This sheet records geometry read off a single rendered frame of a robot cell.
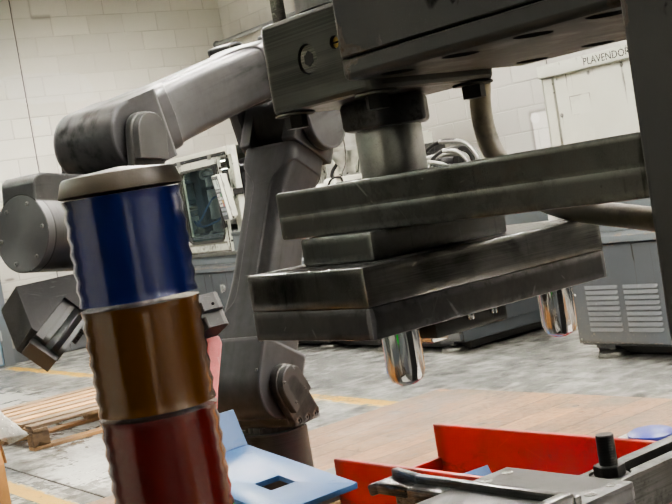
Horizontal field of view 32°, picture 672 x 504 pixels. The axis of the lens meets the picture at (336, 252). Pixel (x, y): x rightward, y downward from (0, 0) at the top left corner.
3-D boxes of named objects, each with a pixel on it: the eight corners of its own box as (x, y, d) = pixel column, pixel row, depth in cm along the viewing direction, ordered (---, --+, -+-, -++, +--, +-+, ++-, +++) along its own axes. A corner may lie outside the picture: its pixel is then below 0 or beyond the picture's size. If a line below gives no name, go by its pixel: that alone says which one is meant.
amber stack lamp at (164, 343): (178, 389, 40) (161, 293, 40) (239, 393, 37) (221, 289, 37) (77, 416, 38) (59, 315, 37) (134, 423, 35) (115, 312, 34)
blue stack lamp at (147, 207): (160, 289, 40) (144, 192, 40) (220, 284, 37) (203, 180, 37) (58, 310, 37) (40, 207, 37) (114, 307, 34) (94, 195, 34)
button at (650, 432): (648, 443, 101) (645, 421, 101) (688, 447, 98) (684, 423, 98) (620, 456, 99) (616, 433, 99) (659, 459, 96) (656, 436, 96)
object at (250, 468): (235, 445, 91) (231, 408, 90) (358, 488, 79) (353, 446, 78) (157, 471, 87) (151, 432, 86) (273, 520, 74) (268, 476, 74)
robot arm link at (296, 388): (278, 367, 100) (315, 354, 105) (201, 372, 105) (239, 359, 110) (290, 439, 101) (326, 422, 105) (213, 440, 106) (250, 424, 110)
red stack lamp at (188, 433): (195, 488, 40) (178, 393, 40) (257, 500, 37) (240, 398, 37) (96, 522, 38) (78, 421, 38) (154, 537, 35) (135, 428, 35)
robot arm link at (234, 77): (113, 104, 87) (315, 15, 111) (32, 124, 92) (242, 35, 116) (167, 254, 91) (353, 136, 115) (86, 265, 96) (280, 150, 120)
